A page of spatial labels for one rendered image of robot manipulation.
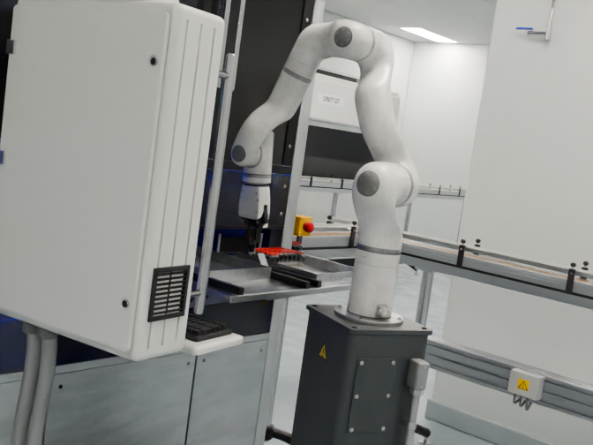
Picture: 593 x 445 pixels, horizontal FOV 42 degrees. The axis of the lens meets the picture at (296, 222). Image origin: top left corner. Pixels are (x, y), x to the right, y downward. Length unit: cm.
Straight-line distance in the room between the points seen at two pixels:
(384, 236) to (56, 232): 82
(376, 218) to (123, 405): 99
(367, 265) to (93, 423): 95
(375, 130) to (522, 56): 189
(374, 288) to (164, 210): 68
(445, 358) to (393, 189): 149
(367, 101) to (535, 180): 182
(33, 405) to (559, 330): 249
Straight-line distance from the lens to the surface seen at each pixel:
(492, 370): 327
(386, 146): 212
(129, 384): 247
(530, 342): 384
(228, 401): 281
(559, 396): 318
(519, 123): 385
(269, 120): 223
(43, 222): 184
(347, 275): 251
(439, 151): 1153
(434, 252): 332
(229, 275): 226
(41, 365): 197
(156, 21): 164
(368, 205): 202
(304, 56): 223
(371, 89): 210
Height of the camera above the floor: 132
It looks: 6 degrees down
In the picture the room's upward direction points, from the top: 8 degrees clockwise
